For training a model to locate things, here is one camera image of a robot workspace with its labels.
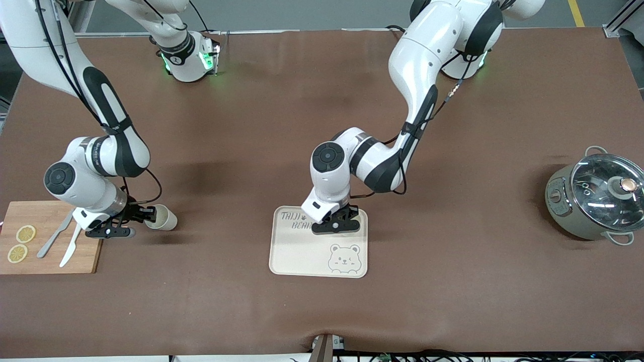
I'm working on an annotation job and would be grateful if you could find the white plastic cup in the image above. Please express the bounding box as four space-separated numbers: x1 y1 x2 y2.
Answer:
145 204 178 231

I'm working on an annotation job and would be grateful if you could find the cream bear print tray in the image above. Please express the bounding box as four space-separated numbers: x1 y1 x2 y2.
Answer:
269 206 369 279

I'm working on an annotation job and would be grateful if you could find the white plastic knife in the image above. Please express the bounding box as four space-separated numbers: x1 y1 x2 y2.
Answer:
59 224 84 268

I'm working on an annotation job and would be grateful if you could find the grey plastic knife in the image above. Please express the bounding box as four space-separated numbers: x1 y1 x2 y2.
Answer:
37 210 75 259

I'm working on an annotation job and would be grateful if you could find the bamboo cutting board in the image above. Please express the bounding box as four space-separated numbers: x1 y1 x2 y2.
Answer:
0 201 104 275

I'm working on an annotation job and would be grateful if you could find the brown table cover mat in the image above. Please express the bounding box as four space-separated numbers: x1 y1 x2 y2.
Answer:
0 28 644 359

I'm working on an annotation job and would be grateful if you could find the grey-green electric cooking pot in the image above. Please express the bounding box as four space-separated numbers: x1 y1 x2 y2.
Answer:
545 146 644 246

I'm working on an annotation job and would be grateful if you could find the glass pot lid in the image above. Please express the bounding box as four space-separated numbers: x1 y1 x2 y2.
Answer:
570 153 644 233

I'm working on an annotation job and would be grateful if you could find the grey metal mount post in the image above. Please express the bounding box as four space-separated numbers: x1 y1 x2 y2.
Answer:
310 333 346 362

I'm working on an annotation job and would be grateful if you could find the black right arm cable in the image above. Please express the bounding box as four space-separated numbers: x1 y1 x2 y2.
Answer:
33 0 163 223

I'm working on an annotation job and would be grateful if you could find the black right base cable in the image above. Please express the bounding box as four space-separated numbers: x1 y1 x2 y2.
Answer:
189 0 210 34

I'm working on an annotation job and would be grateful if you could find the aluminium frame profile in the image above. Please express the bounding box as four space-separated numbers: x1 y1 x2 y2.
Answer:
64 0 97 35
603 0 644 39

